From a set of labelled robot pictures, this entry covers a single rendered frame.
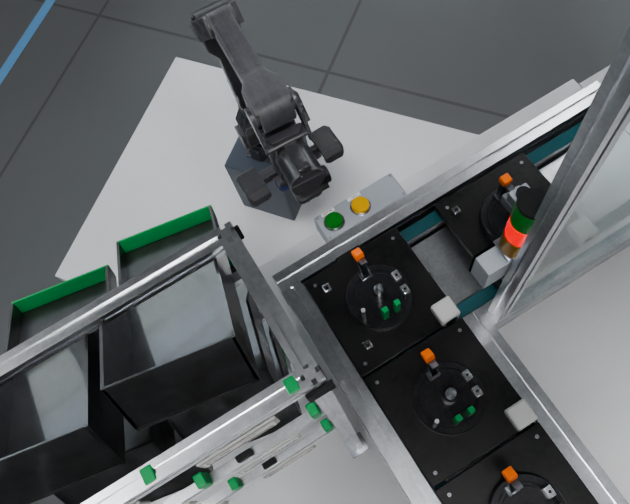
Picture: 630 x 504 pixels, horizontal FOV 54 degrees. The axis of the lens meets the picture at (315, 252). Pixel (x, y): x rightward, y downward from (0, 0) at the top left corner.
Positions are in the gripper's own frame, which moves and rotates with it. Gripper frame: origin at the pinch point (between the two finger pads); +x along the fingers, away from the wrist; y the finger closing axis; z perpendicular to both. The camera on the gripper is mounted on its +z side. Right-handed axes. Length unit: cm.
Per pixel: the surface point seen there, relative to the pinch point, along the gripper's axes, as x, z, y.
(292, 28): 126, -138, 57
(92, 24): 125, -199, -21
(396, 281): 25.9, 18.8, 9.4
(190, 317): -32.4, 26.4, -23.2
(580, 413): 40, 60, 28
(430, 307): 28.6, 26.7, 12.6
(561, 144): 31, 10, 60
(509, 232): -8.1, 31.3, 21.5
